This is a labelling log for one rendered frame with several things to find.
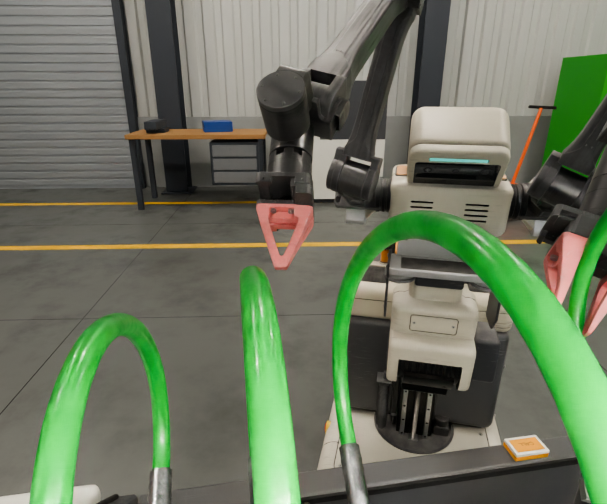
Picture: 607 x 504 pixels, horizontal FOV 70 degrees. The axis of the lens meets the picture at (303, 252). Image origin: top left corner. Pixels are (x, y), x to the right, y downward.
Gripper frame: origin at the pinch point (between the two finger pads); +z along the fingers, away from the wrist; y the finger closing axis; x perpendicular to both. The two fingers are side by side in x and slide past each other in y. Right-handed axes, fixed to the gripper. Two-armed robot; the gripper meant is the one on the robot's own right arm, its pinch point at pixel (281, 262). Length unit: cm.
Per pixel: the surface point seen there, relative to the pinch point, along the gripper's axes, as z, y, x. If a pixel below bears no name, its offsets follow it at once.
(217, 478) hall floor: 31, -142, -36
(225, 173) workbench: -274, -373, -126
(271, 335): 16.1, 30.6, 4.0
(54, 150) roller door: -346, -430, -396
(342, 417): 16.8, 4.6, 7.4
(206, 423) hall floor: 11, -162, -49
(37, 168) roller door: -326, -446, -425
